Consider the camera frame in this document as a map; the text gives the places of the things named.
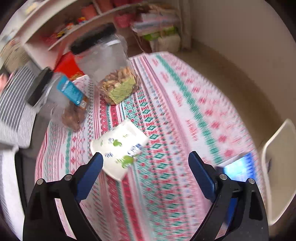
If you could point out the white fabric bag on floor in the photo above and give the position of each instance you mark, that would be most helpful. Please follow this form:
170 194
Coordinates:
171 43

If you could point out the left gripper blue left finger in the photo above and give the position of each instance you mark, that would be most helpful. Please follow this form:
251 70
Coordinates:
86 176

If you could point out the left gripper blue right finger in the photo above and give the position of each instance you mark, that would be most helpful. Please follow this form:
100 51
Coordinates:
204 174

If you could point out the patterned pink tablecloth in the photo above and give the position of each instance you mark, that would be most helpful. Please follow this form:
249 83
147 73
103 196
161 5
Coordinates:
180 111

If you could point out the pink woven basket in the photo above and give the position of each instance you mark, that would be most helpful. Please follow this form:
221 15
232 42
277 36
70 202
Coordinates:
124 20

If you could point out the paper cup with green print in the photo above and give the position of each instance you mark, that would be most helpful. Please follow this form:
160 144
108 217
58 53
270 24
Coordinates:
119 147

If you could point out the blue tissue box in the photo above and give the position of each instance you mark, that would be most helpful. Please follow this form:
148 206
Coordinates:
238 168

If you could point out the white curved shelf unit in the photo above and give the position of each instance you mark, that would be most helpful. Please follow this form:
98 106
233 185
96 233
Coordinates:
46 29

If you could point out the white square trash bin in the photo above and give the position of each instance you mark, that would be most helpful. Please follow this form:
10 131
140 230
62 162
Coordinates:
278 168

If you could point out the nut jar with black lid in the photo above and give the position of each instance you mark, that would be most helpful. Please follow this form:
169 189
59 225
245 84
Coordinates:
101 54

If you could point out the blue-labelled jar with black lid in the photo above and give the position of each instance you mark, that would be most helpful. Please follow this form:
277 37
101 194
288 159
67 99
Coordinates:
56 97

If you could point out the stack of books and papers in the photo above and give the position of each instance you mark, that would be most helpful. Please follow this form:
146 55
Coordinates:
155 20

